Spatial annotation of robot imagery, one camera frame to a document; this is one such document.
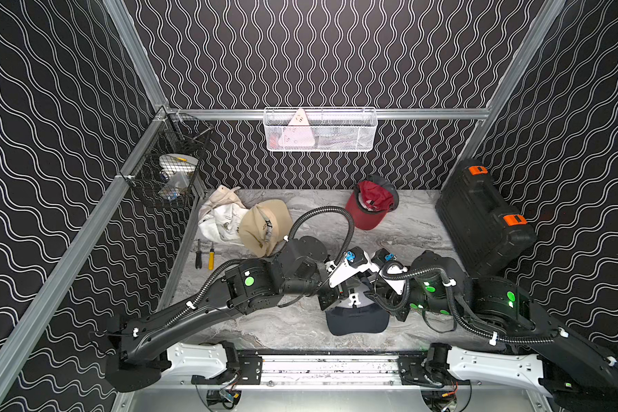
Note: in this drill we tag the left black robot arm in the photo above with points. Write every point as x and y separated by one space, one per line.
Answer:
236 288

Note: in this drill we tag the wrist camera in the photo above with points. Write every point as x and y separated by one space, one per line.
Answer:
353 262
381 259

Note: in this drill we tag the pink triangle card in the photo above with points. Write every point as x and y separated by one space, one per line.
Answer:
298 133

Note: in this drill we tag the aluminium back crossbar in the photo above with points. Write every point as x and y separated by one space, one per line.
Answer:
333 112

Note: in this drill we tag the black wire basket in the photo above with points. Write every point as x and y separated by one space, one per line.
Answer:
179 134

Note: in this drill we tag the grey and red cap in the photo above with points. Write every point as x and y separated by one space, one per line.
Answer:
389 187

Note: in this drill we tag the dark navy cap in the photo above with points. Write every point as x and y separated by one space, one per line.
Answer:
357 314

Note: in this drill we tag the black tool case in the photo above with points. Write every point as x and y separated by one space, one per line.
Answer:
486 231

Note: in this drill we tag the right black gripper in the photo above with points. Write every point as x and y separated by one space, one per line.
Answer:
390 303

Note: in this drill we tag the white cap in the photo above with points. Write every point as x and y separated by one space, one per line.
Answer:
220 224

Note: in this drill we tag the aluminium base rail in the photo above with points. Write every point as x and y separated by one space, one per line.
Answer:
339 371

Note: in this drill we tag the cream cap with text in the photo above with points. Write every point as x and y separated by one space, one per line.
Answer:
224 196

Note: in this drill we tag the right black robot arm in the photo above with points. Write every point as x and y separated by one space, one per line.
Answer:
526 346

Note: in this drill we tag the aluminium frame post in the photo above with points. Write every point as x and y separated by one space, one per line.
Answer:
138 54
532 41

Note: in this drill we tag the tan cap with logo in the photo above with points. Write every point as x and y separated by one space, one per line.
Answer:
264 226

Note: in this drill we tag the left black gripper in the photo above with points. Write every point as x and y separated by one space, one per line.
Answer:
330 297

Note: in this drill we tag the aluminium frame post left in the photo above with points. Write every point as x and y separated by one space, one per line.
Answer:
138 54

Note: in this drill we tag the aluminium left side rail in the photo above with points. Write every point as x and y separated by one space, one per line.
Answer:
21 342

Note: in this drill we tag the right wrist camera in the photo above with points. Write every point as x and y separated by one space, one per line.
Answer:
381 259

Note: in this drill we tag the aluminium frame post right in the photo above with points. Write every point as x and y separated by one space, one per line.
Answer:
532 41

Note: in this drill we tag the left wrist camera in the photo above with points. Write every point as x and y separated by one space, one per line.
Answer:
353 262

